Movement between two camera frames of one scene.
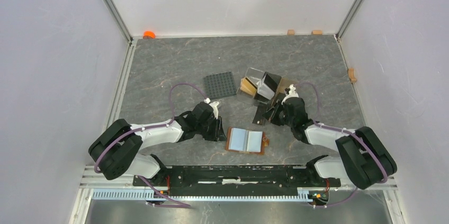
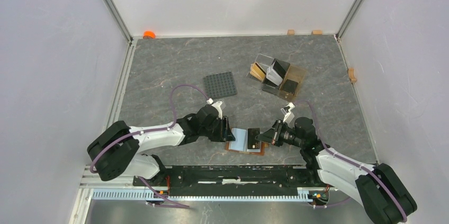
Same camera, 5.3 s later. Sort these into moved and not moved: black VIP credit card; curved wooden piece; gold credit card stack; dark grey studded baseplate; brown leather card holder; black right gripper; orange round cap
Moved: black right gripper; black VIP credit card; gold credit card stack
Not moved: brown leather card holder; orange round cap; curved wooden piece; dark grey studded baseplate
